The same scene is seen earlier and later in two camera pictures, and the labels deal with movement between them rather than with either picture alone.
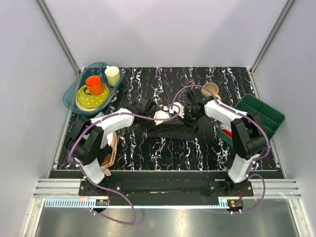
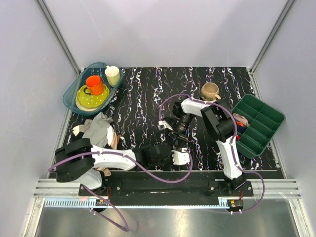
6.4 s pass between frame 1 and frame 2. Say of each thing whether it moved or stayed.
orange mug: stayed
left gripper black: moved
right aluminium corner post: stayed
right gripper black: moved
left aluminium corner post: stayed
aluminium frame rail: stayed
